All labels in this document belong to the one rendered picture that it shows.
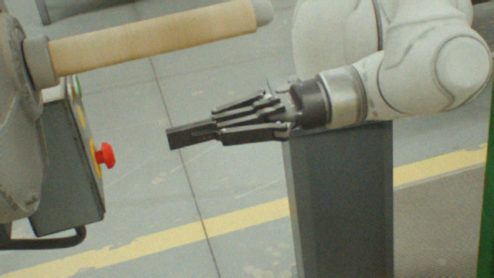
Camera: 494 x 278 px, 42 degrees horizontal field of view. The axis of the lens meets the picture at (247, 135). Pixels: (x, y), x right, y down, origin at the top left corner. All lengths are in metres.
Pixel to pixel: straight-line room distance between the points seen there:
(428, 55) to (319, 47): 0.65
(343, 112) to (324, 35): 0.48
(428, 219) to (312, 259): 0.64
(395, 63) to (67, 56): 0.45
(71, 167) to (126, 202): 1.65
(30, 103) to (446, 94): 0.49
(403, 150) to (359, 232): 0.94
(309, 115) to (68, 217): 0.37
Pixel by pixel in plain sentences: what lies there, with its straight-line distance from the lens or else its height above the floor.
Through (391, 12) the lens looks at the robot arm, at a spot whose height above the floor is 0.91.
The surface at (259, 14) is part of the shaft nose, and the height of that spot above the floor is 1.25.
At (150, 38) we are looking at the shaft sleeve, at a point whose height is 1.26.
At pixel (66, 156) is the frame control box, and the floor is 1.04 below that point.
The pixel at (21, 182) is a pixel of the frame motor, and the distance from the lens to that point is 0.54.
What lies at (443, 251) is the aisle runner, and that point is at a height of 0.00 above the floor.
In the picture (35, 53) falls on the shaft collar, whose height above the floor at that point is 1.27.
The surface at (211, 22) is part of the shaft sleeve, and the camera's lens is 0.57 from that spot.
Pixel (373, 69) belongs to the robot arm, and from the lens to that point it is 0.95.
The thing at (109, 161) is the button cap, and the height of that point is 0.98.
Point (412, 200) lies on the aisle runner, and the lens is 2.32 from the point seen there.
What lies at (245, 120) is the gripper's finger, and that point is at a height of 0.98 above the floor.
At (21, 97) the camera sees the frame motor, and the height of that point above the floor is 1.24.
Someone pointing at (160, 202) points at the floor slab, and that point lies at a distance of 2.46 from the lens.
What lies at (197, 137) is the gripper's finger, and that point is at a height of 0.98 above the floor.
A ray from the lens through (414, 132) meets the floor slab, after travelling 2.68.
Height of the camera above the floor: 1.47
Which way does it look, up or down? 33 degrees down
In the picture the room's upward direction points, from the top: 9 degrees counter-clockwise
